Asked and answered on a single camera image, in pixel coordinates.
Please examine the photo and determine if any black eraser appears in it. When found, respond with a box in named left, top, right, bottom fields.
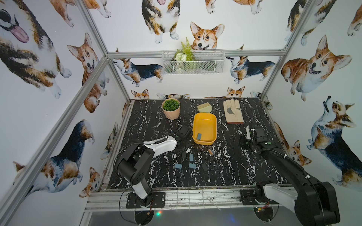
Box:
left=201, top=163, right=208, bottom=172

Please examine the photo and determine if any pink pot with green plant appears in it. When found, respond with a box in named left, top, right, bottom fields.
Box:
left=162, top=98, right=181, bottom=120

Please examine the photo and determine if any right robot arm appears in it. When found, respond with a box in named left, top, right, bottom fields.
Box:
left=237, top=135, right=340, bottom=226

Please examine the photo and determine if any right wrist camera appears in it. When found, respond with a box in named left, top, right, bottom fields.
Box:
left=255, top=126, right=267, bottom=139

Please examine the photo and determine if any yellow green sponge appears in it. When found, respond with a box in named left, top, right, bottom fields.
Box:
left=197, top=102, right=213, bottom=113

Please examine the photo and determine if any yellow storage box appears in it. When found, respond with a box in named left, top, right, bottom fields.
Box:
left=192, top=113, right=217, bottom=146

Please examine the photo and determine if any white wire wall basket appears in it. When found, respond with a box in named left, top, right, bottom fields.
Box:
left=162, top=50, right=226, bottom=75

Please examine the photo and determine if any artificial fern with white flower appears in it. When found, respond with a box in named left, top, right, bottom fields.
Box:
left=173, top=38, right=195, bottom=73

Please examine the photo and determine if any beige work glove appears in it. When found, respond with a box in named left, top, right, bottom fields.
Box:
left=223, top=99, right=244, bottom=124

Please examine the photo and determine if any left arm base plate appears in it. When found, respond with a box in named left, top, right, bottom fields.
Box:
left=126, top=192, right=166, bottom=209

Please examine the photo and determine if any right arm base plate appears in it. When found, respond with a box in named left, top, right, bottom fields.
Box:
left=239, top=188, right=268, bottom=205

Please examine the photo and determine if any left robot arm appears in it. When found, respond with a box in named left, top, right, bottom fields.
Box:
left=113, top=125, right=193, bottom=201

